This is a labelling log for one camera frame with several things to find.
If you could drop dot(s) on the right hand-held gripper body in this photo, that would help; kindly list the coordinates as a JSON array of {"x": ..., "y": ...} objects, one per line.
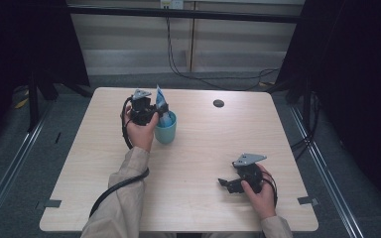
[{"x": 249, "y": 173}]

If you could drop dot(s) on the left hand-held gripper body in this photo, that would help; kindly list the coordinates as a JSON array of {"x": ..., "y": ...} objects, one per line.
[{"x": 141, "y": 107}]

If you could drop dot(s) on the blue and white toothpaste tube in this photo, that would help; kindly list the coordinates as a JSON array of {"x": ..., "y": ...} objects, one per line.
[{"x": 160, "y": 99}]

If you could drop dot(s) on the teal cup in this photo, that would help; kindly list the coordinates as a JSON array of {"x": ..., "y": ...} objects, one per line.
[{"x": 166, "y": 134}]

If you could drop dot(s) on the person's right hand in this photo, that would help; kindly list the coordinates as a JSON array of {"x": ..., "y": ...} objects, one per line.
[{"x": 261, "y": 198}]

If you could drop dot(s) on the person's left hand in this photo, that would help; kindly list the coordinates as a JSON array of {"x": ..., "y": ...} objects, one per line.
[{"x": 140, "y": 135}]

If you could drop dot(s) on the dark round table grommet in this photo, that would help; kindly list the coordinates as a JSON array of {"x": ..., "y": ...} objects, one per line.
[{"x": 218, "y": 103}]

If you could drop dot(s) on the grey tape strip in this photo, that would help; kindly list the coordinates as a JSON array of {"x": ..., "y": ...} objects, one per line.
[
  {"x": 52, "y": 203},
  {"x": 307, "y": 200}
]

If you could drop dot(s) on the black horizontal bar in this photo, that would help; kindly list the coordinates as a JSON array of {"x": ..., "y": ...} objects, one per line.
[{"x": 178, "y": 14}]

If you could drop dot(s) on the black metal stand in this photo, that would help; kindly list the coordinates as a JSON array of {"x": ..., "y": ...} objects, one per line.
[{"x": 33, "y": 102}]

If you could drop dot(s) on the yellow floor scrap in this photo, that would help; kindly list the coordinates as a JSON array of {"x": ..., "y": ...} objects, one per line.
[{"x": 21, "y": 103}]

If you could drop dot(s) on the dark curtain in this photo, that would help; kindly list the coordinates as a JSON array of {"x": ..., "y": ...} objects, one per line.
[
  {"x": 354, "y": 82},
  {"x": 23, "y": 39}
]

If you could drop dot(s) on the grey floor rail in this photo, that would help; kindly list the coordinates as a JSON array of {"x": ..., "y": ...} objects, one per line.
[
  {"x": 10, "y": 178},
  {"x": 330, "y": 178}
]

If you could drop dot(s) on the white wall outlet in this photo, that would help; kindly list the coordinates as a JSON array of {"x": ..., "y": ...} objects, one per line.
[{"x": 172, "y": 3}]

